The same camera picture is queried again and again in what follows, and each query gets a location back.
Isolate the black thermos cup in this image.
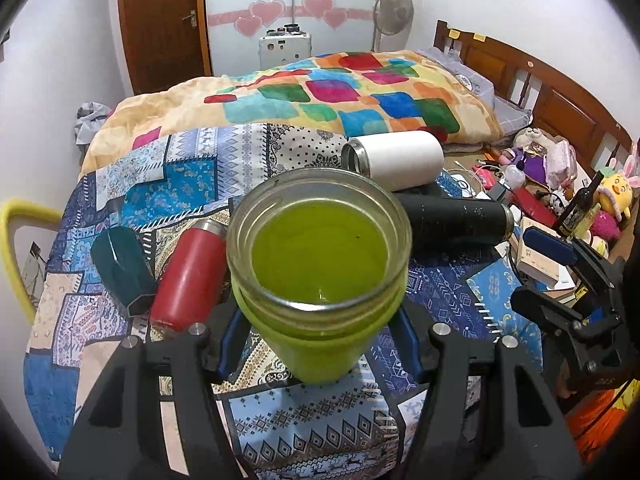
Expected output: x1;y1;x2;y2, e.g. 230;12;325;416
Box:
395;193;515;257

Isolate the cardboard box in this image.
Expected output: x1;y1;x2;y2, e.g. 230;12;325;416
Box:
510;217;575;290

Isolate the white standing fan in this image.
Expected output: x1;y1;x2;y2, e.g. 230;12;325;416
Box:
372;0;414;52

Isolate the wooden headboard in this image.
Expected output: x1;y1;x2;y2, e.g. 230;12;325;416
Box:
434;20;634;174

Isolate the white appliance box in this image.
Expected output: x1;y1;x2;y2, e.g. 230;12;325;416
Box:
258;23;312;70

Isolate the frosted wardrobe with hearts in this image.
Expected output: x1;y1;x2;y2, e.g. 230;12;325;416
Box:
205;0;375;76

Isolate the yellow chair back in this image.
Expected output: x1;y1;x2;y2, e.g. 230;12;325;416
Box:
0;198;64;326

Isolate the colourful squares yellow quilt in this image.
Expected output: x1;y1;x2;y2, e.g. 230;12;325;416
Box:
81;50;506;174

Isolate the grey crumpled cloth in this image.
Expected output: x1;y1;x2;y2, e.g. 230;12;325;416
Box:
74;102;113;146

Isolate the lime green thermos cup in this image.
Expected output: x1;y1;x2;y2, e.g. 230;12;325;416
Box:
227;168;412;384

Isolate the red thermos cup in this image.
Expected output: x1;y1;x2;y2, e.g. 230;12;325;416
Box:
150;219;228;333

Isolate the grey pillow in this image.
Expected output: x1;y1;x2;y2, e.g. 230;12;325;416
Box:
420;47;533;136

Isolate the brown wooden door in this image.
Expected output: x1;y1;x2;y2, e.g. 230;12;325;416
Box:
117;0;213;94

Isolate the white thermos cup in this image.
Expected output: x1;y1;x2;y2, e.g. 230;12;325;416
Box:
341;130;444;192

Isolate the blue patchwork bed sheet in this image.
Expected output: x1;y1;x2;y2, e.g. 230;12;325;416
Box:
24;124;542;479

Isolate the yellow plush toy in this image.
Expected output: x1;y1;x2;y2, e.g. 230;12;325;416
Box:
597;144;639;223

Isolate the dark teal hexagonal cup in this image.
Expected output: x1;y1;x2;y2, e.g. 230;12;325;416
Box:
90;226;157;318

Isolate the dark wine bottle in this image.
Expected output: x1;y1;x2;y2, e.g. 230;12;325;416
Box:
553;171;604;237

